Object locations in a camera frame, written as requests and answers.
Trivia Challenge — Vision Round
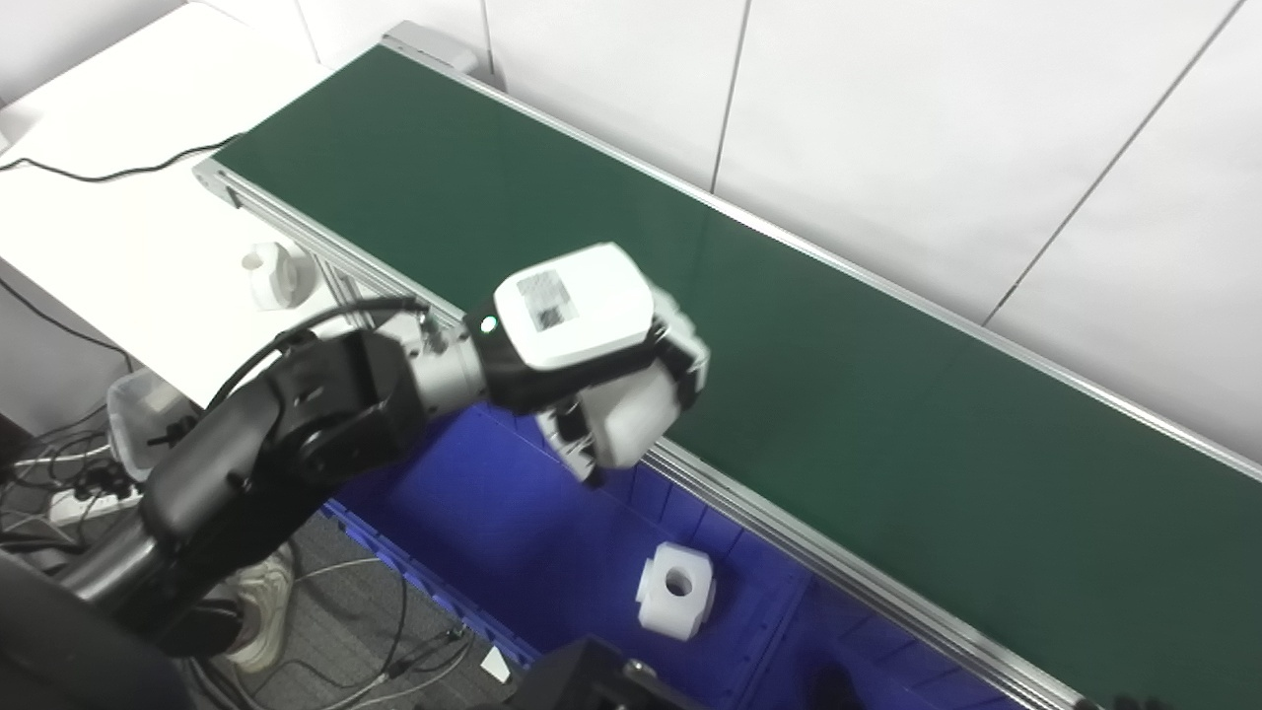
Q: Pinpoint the white cube part with hole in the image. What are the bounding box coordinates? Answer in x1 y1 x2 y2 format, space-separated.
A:
636 541 716 642

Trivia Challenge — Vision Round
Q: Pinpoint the blue plastic bin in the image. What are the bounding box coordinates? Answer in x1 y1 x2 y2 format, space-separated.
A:
320 399 819 710
749 592 1026 710

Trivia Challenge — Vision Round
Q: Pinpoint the green conveyor belt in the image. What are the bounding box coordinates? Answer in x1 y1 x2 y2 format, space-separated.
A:
192 39 1262 710

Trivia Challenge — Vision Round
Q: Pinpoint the black plastic part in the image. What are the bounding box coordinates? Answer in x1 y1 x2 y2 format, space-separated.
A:
808 666 869 710

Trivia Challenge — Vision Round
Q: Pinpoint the white sneaker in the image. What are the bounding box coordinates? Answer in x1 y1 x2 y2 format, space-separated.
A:
225 552 295 674

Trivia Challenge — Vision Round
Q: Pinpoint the grey floor cable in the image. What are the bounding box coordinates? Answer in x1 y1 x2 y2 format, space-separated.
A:
187 557 476 710

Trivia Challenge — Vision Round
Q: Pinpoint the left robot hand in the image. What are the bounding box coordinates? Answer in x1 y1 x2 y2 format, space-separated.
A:
463 242 711 489

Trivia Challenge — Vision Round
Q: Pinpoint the grey conveyor motor housing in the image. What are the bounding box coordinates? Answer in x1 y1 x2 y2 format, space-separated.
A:
383 22 481 76

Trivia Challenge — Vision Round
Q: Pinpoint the black robot chest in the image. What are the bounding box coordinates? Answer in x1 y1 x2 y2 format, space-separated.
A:
508 636 703 710

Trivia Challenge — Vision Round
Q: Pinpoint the black power cable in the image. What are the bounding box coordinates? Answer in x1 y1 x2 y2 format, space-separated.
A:
0 281 135 372
0 133 244 185

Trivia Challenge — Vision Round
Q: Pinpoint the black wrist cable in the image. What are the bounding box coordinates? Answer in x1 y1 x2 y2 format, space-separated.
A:
202 296 435 415

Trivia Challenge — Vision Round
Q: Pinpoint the white octagonal plastic part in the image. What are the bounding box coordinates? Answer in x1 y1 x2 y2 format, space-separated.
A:
577 286 711 472

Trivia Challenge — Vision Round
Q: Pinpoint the clear plastic container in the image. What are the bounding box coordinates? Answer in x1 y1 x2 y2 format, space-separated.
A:
106 370 203 484

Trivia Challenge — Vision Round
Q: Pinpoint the white power strip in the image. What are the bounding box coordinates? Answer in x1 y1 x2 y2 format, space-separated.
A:
47 483 145 526

